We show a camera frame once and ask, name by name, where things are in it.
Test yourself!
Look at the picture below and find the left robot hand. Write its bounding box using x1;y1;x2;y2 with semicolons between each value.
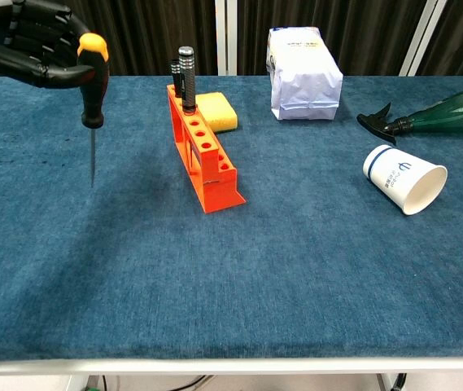
0;0;96;89

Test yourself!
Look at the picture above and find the black orange-capped screwdriver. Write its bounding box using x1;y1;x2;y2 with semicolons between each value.
76;33;110;188

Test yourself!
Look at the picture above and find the short black screwdriver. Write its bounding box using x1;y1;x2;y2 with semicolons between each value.
168;59;183;99

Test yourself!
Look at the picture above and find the orange tool holder rack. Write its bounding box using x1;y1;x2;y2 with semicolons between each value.
165;83;247;215

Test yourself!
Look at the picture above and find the yellow sponge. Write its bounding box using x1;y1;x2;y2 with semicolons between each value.
194;92;239;134

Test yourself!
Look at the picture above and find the white paper bag package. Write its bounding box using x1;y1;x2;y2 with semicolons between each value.
267;27;344;121

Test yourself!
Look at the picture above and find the blue table mat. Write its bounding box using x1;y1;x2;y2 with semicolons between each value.
0;75;463;363

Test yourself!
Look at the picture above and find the white paper cup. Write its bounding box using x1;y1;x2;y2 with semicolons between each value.
362;144;448;216

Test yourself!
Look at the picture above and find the green spray bottle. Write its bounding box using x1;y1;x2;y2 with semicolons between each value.
356;80;463;147

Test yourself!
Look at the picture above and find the white frame post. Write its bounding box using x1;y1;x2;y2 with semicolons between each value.
214;0;238;77
398;0;448;77

